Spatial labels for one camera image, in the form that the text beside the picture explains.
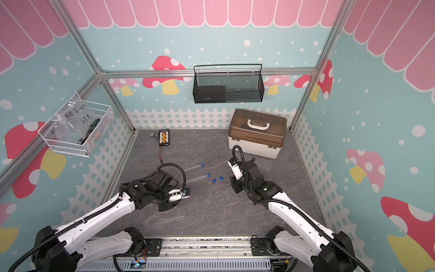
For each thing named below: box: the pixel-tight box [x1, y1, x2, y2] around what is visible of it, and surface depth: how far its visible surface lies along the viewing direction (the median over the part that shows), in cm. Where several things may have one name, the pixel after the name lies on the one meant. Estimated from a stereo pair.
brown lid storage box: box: [227, 108, 288, 160], surface depth 96 cm
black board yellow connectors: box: [158, 128, 170, 147], surface depth 115 cm
